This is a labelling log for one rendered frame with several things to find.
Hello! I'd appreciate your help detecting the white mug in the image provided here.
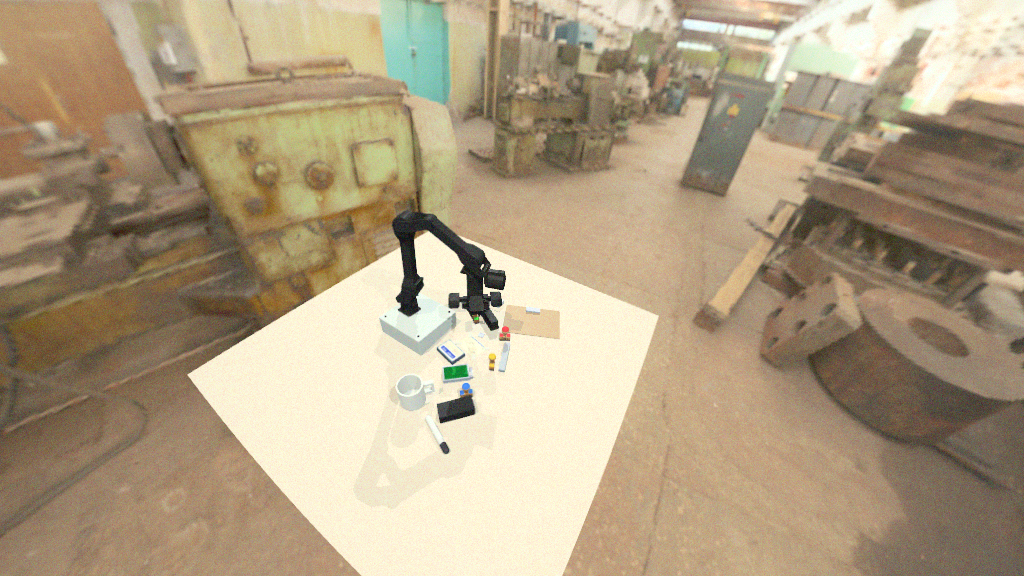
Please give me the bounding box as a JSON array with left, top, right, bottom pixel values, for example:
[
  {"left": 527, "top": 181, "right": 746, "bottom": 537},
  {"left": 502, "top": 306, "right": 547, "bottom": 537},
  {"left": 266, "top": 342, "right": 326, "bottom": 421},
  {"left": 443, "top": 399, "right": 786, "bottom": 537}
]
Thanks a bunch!
[{"left": 396, "top": 373, "right": 435, "bottom": 411}]

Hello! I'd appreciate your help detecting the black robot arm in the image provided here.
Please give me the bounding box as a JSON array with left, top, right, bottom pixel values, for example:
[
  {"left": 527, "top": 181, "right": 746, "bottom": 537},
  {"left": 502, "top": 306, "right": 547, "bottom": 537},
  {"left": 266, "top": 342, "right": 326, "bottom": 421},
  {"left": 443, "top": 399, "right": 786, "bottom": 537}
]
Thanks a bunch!
[{"left": 392, "top": 210, "right": 506, "bottom": 317}]

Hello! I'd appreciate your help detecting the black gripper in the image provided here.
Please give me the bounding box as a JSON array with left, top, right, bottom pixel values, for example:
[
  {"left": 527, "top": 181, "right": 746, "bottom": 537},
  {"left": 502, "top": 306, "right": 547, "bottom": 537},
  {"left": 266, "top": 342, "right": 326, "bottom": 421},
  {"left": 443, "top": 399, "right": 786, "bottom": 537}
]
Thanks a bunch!
[{"left": 447, "top": 286, "right": 502, "bottom": 313}]

